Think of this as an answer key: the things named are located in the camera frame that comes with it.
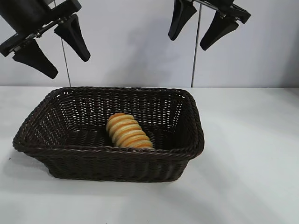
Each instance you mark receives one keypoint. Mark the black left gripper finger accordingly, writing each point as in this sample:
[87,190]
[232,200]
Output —
[73,37]
[35,59]

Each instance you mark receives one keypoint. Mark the long striped bread loaf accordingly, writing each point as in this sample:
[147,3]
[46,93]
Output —
[128,133]

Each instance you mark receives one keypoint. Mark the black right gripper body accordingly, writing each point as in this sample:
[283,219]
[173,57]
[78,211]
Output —
[231,10]

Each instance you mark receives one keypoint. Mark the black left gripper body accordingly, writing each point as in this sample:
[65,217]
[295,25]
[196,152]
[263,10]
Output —
[30,14]

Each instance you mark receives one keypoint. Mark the dark brown wicker basket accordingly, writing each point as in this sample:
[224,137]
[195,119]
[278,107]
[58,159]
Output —
[105,163]

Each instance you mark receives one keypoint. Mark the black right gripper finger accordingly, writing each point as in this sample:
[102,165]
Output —
[181,17]
[218,31]

